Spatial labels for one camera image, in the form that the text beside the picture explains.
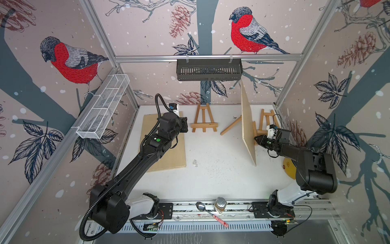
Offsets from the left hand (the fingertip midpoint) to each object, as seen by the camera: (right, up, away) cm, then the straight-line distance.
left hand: (187, 115), depth 78 cm
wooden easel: (+50, -11, +26) cm, 58 cm away
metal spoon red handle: (+7, -46, -3) cm, 47 cm away
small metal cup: (+15, -40, -12) cm, 44 cm away
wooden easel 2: (+9, -7, +27) cm, 29 cm away
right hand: (+44, -14, +19) cm, 49 cm away
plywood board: (+35, -17, +10) cm, 40 cm away
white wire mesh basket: (-45, -5, -7) cm, 46 cm away
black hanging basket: (+13, +33, +26) cm, 44 cm away
